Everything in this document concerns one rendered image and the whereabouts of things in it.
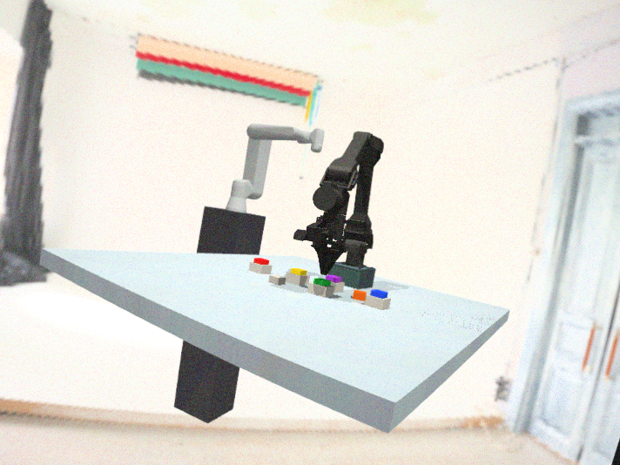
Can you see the yellow button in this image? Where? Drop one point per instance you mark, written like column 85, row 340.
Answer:
column 298, row 277

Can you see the green button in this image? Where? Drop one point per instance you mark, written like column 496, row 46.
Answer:
column 321, row 287

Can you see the small beige block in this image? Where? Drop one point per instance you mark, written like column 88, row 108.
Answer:
column 277, row 280

